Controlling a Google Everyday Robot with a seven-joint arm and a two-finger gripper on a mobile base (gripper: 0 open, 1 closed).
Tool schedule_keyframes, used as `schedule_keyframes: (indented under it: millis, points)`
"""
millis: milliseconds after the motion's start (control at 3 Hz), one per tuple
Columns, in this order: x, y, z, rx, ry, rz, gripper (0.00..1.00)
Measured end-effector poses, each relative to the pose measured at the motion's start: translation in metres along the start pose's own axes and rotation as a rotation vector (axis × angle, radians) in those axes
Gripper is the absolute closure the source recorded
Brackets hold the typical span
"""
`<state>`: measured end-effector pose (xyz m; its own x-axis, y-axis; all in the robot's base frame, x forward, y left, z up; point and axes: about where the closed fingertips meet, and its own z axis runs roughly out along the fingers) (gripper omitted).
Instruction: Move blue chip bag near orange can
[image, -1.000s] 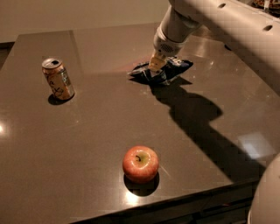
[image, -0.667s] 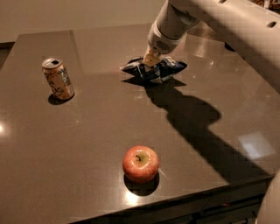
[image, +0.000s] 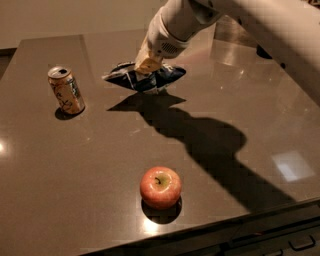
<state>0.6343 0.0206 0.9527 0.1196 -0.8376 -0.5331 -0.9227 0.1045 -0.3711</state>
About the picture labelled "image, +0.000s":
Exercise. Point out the blue chip bag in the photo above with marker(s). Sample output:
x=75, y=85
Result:
x=125, y=76

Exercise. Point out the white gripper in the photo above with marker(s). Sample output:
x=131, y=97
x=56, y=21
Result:
x=162, y=40

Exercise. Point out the dark drawer front with handle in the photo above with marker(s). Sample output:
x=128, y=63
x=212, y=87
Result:
x=299, y=239

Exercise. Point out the stainless steel dispenser base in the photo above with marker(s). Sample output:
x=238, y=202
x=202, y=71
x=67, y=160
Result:
x=230, y=31

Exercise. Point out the black mesh cup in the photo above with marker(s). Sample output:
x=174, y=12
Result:
x=262, y=53

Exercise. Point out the orange soda can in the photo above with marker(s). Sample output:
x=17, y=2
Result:
x=65, y=88

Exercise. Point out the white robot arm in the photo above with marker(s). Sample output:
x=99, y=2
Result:
x=288, y=30

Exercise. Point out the red apple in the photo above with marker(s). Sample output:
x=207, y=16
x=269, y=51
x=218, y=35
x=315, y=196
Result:
x=160, y=188

